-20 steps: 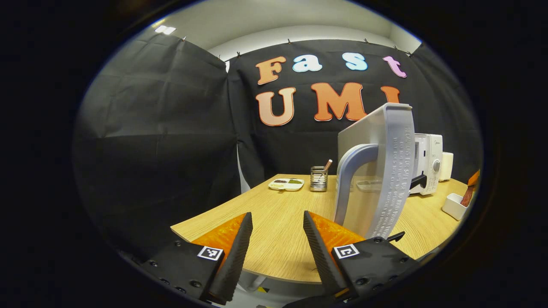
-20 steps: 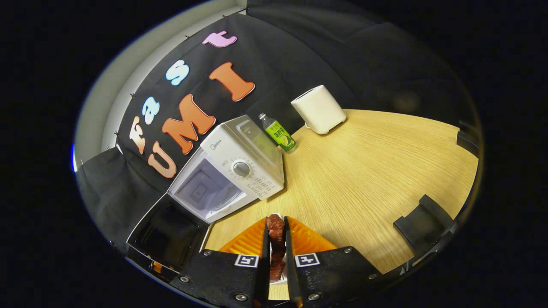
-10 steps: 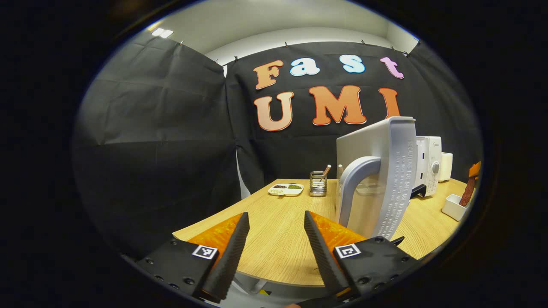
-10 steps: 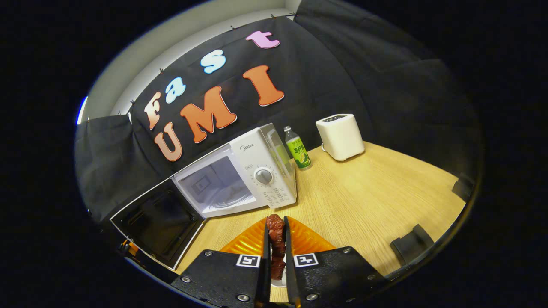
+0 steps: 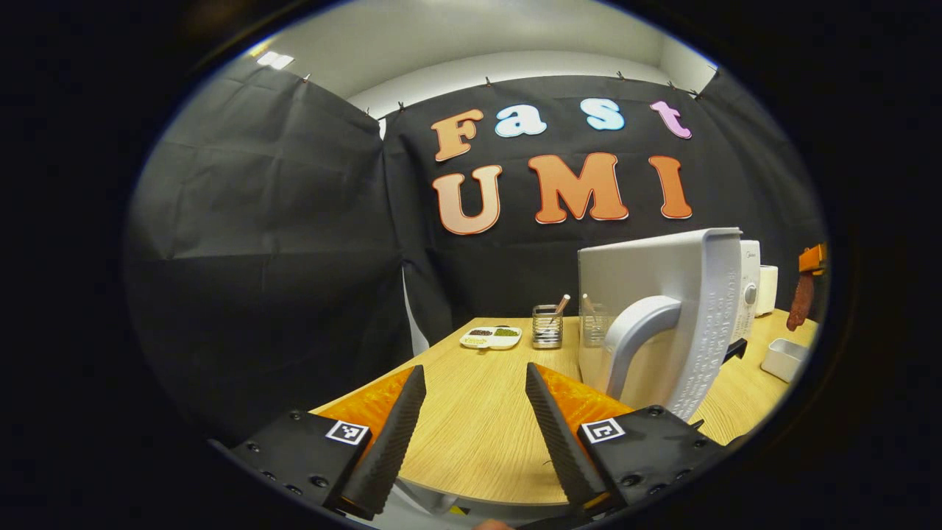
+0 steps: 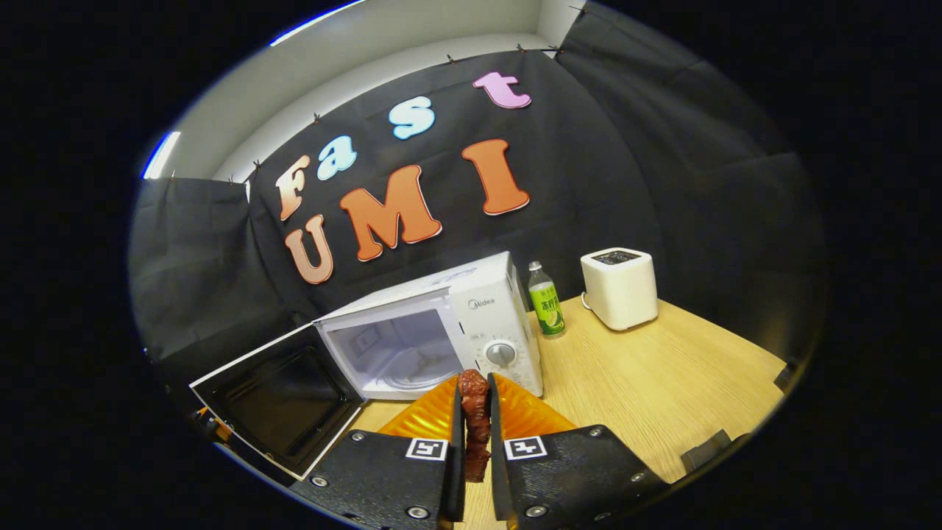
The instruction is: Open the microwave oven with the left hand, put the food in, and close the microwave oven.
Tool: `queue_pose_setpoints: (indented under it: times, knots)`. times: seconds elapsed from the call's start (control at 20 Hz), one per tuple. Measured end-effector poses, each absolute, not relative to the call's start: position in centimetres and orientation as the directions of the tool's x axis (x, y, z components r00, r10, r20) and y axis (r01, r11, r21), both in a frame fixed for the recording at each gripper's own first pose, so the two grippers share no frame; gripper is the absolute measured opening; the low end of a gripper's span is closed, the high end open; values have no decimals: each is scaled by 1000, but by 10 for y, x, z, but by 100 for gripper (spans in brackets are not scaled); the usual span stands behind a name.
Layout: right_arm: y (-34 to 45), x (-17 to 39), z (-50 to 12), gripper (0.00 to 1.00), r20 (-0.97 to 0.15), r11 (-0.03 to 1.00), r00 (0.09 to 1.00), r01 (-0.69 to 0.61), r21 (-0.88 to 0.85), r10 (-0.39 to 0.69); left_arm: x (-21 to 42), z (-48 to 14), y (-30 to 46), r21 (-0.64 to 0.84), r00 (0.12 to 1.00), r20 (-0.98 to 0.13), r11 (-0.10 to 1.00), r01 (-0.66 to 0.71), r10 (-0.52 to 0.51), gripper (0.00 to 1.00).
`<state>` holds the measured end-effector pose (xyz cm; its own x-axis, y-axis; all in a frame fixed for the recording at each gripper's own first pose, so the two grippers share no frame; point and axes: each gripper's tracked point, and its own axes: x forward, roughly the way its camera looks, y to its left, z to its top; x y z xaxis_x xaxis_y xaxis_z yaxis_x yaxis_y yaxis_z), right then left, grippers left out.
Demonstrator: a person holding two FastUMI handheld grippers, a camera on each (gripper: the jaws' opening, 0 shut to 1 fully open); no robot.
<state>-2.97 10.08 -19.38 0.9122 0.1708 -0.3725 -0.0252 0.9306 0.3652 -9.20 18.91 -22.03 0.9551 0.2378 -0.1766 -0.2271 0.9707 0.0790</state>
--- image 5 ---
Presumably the white microwave oven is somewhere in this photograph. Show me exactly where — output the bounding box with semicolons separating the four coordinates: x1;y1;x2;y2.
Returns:
577;227;763;423

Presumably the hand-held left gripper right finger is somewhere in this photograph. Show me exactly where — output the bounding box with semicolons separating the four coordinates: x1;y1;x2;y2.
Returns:
525;362;732;517

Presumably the reddish brown sausage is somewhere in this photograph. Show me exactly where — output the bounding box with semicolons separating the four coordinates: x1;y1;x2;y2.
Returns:
785;273;816;333

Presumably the white divided plate with beans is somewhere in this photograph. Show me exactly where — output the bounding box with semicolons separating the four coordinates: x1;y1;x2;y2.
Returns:
459;326;523;351

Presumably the white plastic tray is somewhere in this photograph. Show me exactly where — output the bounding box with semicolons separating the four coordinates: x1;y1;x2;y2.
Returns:
760;338;811;384

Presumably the white toaster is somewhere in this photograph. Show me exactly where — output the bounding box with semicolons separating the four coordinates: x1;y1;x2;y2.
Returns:
757;265;779;318

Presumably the metal utensil holder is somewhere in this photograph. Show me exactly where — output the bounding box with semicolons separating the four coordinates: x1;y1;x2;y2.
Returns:
531;304;564;350

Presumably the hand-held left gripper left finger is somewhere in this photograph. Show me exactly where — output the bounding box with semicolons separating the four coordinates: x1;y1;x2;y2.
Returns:
230;364;428;522

